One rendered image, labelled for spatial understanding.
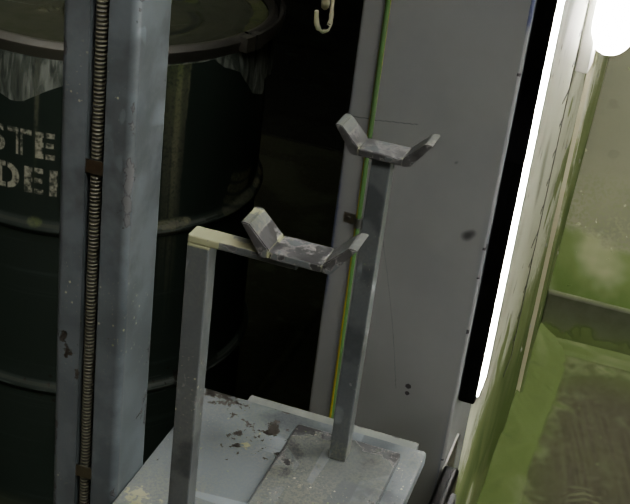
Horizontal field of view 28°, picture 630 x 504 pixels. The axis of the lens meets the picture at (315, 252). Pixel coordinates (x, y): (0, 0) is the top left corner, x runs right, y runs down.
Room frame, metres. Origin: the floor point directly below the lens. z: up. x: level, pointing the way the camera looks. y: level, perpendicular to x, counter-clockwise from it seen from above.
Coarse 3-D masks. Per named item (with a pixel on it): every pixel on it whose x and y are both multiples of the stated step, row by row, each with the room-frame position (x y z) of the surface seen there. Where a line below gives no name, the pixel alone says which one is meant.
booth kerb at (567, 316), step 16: (560, 304) 2.49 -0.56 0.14; (576, 304) 2.48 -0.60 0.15; (592, 304) 2.47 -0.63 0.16; (608, 304) 2.47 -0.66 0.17; (544, 320) 2.50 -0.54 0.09; (560, 320) 2.49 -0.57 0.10; (576, 320) 2.48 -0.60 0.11; (592, 320) 2.47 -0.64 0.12; (608, 320) 2.46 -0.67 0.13; (624, 320) 2.45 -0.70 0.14; (560, 336) 2.48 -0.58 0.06; (576, 336) 2.47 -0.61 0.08; (592, 336) 2.47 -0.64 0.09; (608, 336) 2.46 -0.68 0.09; (624, 336) 2.45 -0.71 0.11; (624, 352) 2.45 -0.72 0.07
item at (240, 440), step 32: (224, 416) 0.97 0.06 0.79; (256, 416) 0.98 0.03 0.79; (288, 416) 0.98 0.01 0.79; (160, 448) 0.91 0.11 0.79; (224, 448) 0.92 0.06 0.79; (256, 448) 0.93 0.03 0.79; (384, 448) 0.95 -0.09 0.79; (160, 480) 0.86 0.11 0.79; (224, 480) 0.88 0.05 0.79; (256, 480) 0.88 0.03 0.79; (416, 480) 0.92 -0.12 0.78
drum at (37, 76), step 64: (0, 64) 1.71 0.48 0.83; (192, 64) 1.76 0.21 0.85; (256, 64) 1.88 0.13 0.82; (0, 128) 1.71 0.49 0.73; (192, 128) 1.76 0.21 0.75; (256, 128) 1.92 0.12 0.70; (0, 192) 1.71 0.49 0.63; (192, 192) 1.77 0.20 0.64; (256, 192) 1.92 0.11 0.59; (0, 256) 1.71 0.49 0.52; (0, 320) 1.71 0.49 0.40; (0, 384) 1.71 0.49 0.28; (0, 448) 1.71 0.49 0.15
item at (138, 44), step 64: (128, 0) 0.84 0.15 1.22; (64, 64) 0.85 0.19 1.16; (128, 64) 0.83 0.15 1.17; (64, 128) 0.85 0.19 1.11; (128, 128) 0.84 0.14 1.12; (64, 192) 0.85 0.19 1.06; (128, 192) 0.84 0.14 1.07; (64, 256) 0.85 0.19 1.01; (128, 256) 0.84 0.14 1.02; (64, 320) 0.85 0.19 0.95; (128, 320) 0.84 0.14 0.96; (64, 384) 0.85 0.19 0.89; (128, 384) 0.85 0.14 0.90; (64, 448) 0.85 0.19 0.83; (128, 448) 0.85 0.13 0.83
